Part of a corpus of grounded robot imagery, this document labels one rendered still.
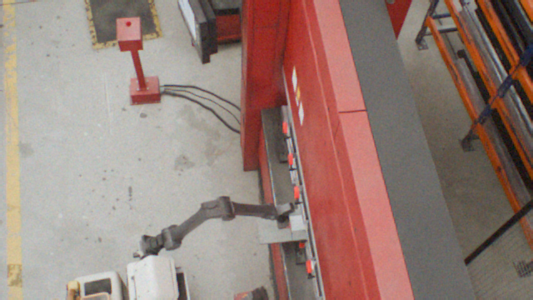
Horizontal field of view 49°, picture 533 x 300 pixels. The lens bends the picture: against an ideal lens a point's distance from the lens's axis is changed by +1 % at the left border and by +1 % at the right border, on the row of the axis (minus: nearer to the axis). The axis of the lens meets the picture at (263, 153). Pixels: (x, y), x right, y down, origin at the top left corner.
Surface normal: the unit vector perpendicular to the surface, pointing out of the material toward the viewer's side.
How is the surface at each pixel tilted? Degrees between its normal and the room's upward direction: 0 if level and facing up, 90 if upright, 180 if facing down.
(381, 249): 0
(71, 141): 0
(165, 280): 42
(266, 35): 90
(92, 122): 0
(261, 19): 90
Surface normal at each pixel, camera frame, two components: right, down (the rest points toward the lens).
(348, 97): 0.04, -0.48
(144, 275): -0.69, -0.19
